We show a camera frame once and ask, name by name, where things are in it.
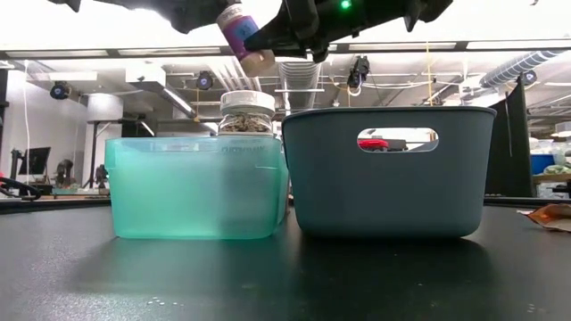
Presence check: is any black computer monitor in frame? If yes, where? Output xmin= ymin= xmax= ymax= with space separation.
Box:
xmin=18 ymin=145 xmax=53 ymax=177

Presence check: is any black aluminium table frame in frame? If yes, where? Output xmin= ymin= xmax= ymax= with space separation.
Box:
xmin=0 ymin=194 xmax=571 ymax=216

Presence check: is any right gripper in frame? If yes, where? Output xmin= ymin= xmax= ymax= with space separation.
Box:
xmin=243 ymin=0 xmax=358 ymax=63

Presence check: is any white ceiling duct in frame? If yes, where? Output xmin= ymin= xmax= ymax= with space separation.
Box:
xmin=124 ymin=62 xmax=200 ymax=120

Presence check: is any striped ceiling duct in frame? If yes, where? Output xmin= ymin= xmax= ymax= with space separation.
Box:
xmin=478 ymin=49 xmax=568 ymax=89

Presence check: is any black hanging ceiling device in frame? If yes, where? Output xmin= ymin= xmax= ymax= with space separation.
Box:
xmin=346 ymin=55 xmax=371 ymax=90

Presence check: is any wooden top cart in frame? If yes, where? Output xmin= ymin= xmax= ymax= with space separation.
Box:
xmin=532 ymin=172 xmax=571 ymax=200

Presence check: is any pile of soft bags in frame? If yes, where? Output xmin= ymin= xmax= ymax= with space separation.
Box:
xmin=541 ymin=149 xmax=571 ymax=177

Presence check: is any orange spice packet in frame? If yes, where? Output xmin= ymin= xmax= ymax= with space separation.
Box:
xmin=516 ymin=202 xmax=571 ymax=234

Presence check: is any blue storage bin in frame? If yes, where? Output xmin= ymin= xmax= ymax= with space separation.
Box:
xmin=529 ymin=153 xmax=558 ymax=177

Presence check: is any black panel divider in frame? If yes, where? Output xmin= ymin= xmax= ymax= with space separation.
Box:
xmin=484 ymin=75 xmax=535 ymax=198

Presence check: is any purple label spice jar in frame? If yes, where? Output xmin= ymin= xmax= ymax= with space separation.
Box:
xmin=215 ymin=3 xmax=277 ymax=78

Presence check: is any silver flexible duct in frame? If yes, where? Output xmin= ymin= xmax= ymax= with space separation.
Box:
xmin=278 ymin=61 xmax=323 ymax=111

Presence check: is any blue-grey plastic bin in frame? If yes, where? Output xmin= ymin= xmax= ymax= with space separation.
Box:
xmin=280 ymin=105 xmax=498 ymax=239

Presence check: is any teal translucent plastic bin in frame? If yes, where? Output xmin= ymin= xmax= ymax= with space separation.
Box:
xmin=104 ymin=135 xmax=290 ymax=241

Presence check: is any black table mat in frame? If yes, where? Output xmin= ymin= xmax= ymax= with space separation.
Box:
xmin=0 ymin=204 xmax=571 ymax=321

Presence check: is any white lid seasoning jar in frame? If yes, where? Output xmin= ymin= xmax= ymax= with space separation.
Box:
xmin=217 ymin=89 xmax=277 ymax=155

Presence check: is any yellow hanging power cord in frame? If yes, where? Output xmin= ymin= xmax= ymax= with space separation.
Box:
xmin=425 ymin=42 xmax=434 ymax=107

